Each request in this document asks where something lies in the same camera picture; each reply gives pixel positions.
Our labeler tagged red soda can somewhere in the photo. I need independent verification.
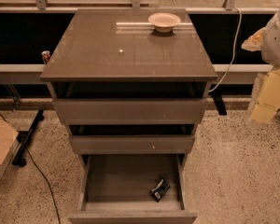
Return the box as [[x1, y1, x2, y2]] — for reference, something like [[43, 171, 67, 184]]
[[41, 50, 50, 64]]

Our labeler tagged grey drawer cabinet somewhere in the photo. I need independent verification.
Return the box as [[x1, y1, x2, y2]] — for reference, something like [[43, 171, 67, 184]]
[[39, 7, 218, 161]]

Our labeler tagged grey top drawer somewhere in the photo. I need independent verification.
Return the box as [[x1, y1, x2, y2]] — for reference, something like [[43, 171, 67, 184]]
[[53, 99, 207, 125]]

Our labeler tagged grey open bottom drawer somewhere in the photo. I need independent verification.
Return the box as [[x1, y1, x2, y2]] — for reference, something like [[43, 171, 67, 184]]
[[68, 154, 197, 224]]

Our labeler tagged grey middle drawer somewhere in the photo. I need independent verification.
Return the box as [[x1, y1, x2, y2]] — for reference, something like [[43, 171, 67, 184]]
[[70, 135, 195, 154]]

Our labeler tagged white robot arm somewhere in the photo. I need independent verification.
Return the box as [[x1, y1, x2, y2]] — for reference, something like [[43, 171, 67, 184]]
[[242, 9, 280, 125]]

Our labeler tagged white cable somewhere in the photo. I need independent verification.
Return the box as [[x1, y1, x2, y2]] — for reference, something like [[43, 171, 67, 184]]
[[208, 7, 243, 94]]

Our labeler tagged black bracket leg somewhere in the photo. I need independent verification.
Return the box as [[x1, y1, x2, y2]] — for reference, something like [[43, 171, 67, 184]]
[[211, 88, 227, 116]]

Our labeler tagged dark rxbar blueberry wrapper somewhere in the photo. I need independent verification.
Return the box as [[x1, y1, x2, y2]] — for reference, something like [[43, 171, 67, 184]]
[[150, 178, 171, 202]]

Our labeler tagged brown cardboard box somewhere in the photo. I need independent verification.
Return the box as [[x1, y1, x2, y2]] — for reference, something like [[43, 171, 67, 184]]
[[0, 116, 19, 180]]

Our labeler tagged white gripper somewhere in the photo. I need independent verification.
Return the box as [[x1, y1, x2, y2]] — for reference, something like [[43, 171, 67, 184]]
[[241, 27, 280, 125]]

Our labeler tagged black stand foot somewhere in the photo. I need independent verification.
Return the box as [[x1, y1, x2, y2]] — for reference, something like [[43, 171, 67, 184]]
[[12, 110, 44, 167]]

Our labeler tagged grey metal rail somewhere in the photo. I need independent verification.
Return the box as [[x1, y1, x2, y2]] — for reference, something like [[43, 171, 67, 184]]
[[0, 64, 273, 84]]

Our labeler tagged white paper bowl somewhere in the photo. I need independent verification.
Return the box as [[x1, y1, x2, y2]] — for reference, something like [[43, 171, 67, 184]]
[[148, 13, 181, 33]]

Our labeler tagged black floor cable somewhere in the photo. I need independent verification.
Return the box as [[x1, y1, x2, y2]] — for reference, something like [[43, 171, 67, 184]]
[[0, 105, 63, 224]]

